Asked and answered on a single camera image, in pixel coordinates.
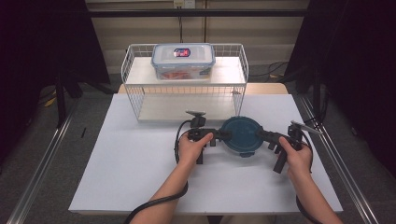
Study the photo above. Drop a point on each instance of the yellow floor object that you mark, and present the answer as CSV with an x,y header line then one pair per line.
x,y
49,101

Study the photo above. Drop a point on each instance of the person's leg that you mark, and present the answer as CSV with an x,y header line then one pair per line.
x,y
190,220
249,220

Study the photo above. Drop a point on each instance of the clear rectangular food container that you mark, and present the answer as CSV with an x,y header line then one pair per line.
x,y
193,60

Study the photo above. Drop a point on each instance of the person's right hand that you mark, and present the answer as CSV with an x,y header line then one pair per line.
x,y
299,161

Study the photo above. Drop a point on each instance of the white wall socket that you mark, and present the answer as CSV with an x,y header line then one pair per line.
x,y
184,3

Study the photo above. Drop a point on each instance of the person's left hand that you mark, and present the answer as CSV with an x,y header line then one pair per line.
x,y
188,152

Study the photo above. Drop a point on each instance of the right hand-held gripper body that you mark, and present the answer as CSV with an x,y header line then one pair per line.
x,y
295,137

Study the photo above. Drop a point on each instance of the brown vertical pipe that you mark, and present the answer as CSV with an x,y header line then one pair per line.
x,y
205,25

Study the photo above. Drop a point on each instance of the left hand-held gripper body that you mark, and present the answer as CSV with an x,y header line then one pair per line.
x,y
199,123

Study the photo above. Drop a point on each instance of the person's right leg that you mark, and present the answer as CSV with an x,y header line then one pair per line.
x,y
249,220

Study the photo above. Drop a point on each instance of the black horizontal bar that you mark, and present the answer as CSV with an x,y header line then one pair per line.
x,y
199,13

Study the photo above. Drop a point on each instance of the small black floor strip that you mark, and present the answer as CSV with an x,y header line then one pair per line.
x,y
83,132

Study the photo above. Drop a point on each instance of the dark teal round lid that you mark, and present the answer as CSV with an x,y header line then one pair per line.
x,y
243,133

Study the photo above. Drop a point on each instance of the black curtain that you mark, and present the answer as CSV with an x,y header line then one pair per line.
x,y
37,46
358,62

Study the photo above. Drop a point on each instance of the aluminium floor rail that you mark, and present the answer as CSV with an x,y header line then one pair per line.
x,y
37,177
345,174

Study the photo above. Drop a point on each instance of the person's left leg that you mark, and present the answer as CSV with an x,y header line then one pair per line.
x,y
190,220

